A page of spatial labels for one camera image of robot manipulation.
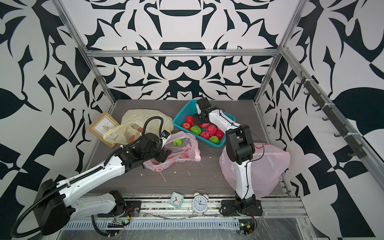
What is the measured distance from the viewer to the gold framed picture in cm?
88

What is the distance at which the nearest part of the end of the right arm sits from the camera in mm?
742

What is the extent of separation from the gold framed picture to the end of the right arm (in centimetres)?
53
